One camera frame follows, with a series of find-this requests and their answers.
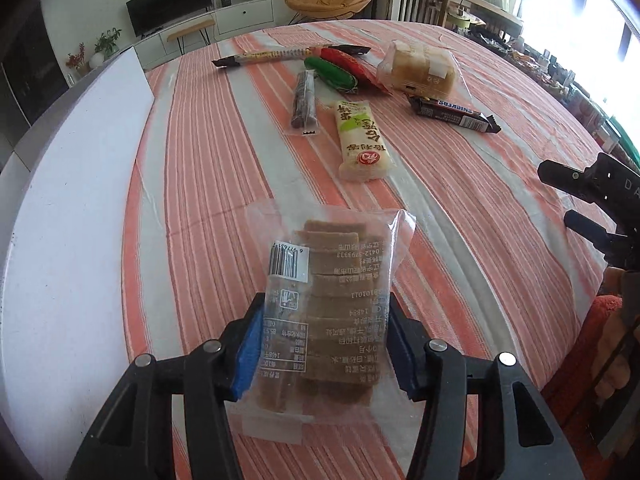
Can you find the green snack packet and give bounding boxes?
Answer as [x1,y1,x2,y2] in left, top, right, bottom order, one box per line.
[304,56,360,93]

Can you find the white board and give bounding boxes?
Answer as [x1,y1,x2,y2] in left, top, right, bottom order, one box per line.
[0,46,156,431]

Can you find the green plant in white vase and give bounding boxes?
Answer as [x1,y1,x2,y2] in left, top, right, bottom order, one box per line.
[94,27,122,68]

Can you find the cream rice cake packet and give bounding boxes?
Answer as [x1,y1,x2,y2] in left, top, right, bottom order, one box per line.
[332,100,393,183]

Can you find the brown chocolate bar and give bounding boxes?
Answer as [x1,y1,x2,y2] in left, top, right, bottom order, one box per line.
[407,94,501,135]

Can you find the dark wooden chair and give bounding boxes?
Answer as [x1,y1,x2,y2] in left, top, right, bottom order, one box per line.
[387,0,453,28]

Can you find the wooden bench with metal legs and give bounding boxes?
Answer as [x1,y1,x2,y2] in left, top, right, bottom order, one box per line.
[166,19,216,56]

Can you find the bread in clear bag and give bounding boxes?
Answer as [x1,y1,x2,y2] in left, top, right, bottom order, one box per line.
[376,40,473,103]

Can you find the black glass cabinet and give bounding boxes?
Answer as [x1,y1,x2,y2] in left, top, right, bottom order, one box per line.
[0,7,71,126]

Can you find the red snack packet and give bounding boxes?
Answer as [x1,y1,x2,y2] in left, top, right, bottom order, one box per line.
[319,47,395,97]

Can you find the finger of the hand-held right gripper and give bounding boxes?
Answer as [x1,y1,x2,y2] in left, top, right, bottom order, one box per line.
[564,210,617,262]
[537,160,601,202]

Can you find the white television cabinet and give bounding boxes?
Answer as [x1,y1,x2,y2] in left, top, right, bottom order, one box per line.
[132,0,275,68]

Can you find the red flower plant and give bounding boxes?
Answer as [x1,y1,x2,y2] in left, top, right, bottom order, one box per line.
[66,42,91,77]

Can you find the long thin snack stick packet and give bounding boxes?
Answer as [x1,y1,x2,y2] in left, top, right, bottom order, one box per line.
[211,45,371,68]

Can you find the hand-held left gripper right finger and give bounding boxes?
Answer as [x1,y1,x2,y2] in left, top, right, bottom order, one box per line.
[387,291,586,480]

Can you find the black television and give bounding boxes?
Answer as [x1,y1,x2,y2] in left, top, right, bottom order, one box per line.
[126,0,212,37]

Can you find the clear packet of brown crackers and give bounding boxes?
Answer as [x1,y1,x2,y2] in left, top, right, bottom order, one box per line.
[239,201,418,447]

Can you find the dark snack stick clear wrapper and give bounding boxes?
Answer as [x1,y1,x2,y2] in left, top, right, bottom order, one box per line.
[290,70,318,136]

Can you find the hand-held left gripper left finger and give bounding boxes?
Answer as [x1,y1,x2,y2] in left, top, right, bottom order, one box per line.
[67,292,266,480]

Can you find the orange striped tablecloth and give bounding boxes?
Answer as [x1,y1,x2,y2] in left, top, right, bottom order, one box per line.
[121,19,618,480]

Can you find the orange fleece clothing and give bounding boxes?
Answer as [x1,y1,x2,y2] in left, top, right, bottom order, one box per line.
[540,294,640,480]

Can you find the person's right hand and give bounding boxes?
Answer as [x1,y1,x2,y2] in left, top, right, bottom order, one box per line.
[595,267,627,397]

